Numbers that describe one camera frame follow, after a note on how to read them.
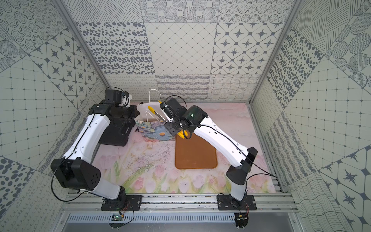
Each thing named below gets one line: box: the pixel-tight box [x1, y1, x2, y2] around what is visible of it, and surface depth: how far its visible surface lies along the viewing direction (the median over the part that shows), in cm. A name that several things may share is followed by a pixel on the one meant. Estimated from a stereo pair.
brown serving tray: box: [174, 132, 218, 170], surface depth 92 cm
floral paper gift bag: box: [134, 101, 176, 142], surface depth 84 cm
